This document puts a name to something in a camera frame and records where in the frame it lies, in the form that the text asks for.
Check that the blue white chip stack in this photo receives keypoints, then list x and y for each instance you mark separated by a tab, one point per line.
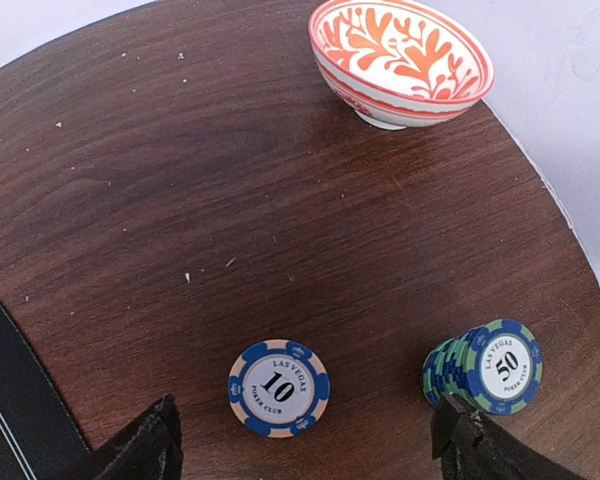
278	388

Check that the green blue chip stack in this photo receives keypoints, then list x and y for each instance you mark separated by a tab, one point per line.
496	367

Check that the round black poker mat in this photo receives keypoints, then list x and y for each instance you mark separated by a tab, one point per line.
38	435

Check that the red patterned small bowl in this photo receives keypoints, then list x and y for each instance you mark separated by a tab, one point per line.
399	64

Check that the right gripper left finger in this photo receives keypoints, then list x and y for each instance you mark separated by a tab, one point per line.
149	447

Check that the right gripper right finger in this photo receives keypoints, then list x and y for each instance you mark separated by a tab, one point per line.
471	446

